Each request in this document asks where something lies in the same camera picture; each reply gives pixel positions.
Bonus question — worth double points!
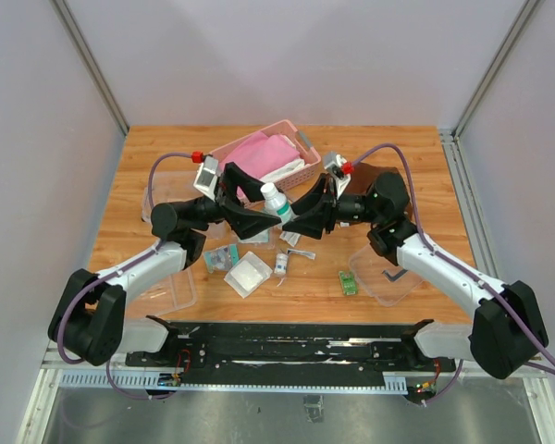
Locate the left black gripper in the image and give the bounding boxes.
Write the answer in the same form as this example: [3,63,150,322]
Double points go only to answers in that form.
[189,163,284,240]

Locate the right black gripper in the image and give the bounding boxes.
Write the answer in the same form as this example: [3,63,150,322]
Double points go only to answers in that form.
[282,173,382,239]

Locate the white medicine bottle green label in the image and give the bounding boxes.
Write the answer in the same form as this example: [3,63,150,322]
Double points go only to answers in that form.
[261,182,295,228]

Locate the green medicine box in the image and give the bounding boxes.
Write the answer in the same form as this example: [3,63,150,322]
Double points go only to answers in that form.
[339,270,359,296]

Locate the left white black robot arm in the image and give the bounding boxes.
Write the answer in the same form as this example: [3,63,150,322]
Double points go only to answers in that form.
[47,163,280,366]

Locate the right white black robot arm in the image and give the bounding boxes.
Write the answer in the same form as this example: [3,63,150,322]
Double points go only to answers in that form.
[285,172,549,379]

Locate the clear plastic medicine box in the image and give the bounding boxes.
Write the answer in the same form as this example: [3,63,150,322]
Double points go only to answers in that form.
[142,171,228,240]

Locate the white swab packets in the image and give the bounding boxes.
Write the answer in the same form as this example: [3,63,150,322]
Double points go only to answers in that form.
[279,231,301,247]

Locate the white folded cloth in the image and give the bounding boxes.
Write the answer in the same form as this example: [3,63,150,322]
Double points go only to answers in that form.
[260,158,306,190]

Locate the thin white sachet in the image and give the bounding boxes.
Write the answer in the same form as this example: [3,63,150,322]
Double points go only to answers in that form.
[287,249,316,260]

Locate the pink folded cloth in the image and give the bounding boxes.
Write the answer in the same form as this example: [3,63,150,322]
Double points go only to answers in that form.
[220,131,301,179]

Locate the pink plastic basket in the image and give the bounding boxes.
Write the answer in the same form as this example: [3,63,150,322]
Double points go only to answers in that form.
[210,119,322,191]

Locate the small bandage roll packet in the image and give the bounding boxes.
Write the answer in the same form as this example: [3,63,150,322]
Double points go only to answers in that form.
[274,253,289,278]

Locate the teal plaster packet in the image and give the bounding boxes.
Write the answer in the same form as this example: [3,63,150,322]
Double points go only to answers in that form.
[203,244,240,274]

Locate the brown towel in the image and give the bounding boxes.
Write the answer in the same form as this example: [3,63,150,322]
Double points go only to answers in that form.
[344,163,401,194]

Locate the white gauze pad packet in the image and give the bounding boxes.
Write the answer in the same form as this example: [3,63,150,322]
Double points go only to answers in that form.
[224,252,273,299]

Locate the clear box lid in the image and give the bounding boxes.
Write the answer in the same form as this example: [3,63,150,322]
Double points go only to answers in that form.
[348,245,424,307]

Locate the clear divided tray insert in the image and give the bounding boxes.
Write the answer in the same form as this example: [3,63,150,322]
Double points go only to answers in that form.
[125,270,197,319]

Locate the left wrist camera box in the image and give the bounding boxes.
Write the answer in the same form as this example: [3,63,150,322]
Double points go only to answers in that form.
[193,155,219,201]

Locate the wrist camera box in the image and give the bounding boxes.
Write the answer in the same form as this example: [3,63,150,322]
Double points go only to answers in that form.
[322,151,352,195]
[193,155,219,201]

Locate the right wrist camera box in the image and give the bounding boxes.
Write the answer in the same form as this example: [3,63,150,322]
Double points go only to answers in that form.
[322,151,352,195]

